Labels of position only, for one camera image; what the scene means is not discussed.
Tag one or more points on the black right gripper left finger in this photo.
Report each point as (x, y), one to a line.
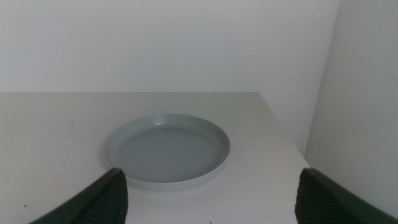
(102, 202)

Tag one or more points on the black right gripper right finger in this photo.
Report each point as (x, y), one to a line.
(323, 202)

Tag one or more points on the grey shallow bowl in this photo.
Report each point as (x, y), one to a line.
(168, 152)

